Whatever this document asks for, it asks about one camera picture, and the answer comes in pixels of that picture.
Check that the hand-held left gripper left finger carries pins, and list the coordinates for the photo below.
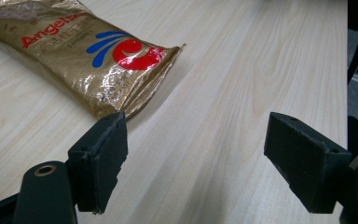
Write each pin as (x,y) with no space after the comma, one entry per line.
(98,165)

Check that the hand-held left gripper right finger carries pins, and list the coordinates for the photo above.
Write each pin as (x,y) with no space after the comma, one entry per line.
(307,161)

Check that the gold foil packet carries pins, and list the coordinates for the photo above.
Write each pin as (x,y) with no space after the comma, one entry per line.
(84,59)

